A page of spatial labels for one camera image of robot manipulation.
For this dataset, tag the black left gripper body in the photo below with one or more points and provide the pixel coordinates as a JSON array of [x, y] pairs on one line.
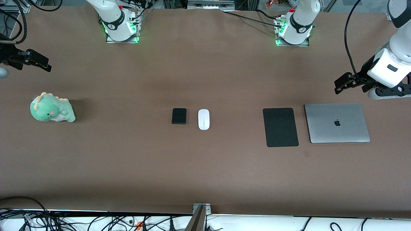
[[365, 71]]

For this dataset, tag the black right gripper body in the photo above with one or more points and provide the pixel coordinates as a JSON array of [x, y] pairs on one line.
[[7, 53]]

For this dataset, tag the white computer mouse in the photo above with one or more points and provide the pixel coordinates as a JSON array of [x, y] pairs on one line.
[[204, 119]]

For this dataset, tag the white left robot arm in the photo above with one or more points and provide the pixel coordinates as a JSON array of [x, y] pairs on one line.
[[300, 19]]

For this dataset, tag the black mouse pad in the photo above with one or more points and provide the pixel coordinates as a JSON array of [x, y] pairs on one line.
[[280, 127]]

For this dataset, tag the black phone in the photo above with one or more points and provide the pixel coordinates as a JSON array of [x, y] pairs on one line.
[[179, 115]]

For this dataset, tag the silver closed laptop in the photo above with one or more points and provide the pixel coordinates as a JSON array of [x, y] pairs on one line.
[[337, 128]]

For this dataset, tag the green dinosaur plush toy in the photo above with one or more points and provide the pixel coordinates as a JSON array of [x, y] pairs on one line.
[[48, 109]]

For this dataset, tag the aluminium beam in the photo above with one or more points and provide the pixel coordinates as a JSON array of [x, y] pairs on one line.
[[196, 223]]

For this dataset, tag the aluminium corner rail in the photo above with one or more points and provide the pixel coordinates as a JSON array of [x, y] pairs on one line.
[[13, 8]]

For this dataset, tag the aluminium corner bracket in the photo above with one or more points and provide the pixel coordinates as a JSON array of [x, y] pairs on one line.
[[389, 16]]

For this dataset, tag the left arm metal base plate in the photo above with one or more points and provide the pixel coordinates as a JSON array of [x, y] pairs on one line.
[[289, 45]]

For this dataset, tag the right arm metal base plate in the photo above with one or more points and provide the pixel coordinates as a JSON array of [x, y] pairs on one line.
[[110, 41]]

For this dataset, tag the grey metal frame box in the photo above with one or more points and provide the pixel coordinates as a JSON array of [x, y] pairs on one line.
[[210, 4]]

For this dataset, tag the metal table edge bracket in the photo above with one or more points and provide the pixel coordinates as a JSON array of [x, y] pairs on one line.
[[201, 208]]

